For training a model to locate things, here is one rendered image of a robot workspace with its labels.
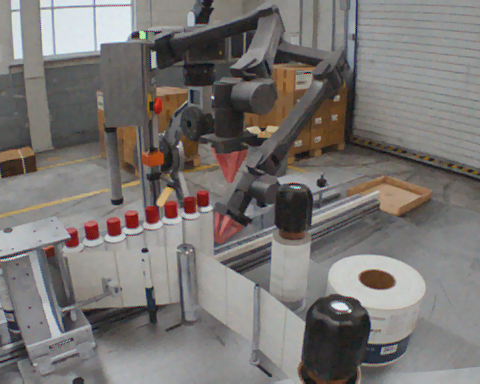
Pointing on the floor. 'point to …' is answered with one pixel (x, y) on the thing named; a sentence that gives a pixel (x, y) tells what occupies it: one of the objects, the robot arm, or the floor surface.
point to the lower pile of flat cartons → (10, 163)
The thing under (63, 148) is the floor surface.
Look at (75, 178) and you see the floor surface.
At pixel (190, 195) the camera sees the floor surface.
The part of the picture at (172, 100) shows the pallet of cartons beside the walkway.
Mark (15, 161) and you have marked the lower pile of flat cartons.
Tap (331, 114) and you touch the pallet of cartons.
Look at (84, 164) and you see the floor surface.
